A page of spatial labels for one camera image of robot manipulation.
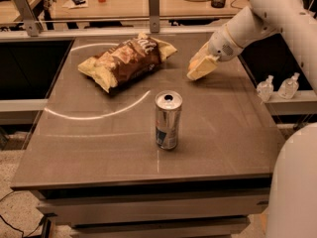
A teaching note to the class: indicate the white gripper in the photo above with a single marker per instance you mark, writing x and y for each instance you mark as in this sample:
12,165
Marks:
220,47

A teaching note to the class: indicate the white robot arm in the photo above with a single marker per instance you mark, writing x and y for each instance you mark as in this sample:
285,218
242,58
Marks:
292,205

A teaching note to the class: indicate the silver drink can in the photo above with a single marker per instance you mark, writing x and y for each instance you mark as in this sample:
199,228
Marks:
168,110

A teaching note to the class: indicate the clear plastic bottle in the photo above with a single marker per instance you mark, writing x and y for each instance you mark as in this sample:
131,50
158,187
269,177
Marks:
289,87
265,89

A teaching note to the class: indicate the black mesh pen cup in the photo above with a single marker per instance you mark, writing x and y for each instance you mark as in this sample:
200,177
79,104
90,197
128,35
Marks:
218,3

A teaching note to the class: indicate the brown chip bag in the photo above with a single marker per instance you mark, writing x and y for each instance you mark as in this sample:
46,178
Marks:
127,61

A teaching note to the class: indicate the grey table base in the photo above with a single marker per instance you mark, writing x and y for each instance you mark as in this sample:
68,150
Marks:
192,209

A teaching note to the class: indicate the metal bracket centre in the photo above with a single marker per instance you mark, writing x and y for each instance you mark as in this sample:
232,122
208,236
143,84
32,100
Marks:
154,15

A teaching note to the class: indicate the metal bracket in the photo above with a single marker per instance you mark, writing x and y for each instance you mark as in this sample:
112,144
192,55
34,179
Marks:
31,23
154,15

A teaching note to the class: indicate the metal bracket left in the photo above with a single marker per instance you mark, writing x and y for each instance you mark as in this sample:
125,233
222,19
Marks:
31,23

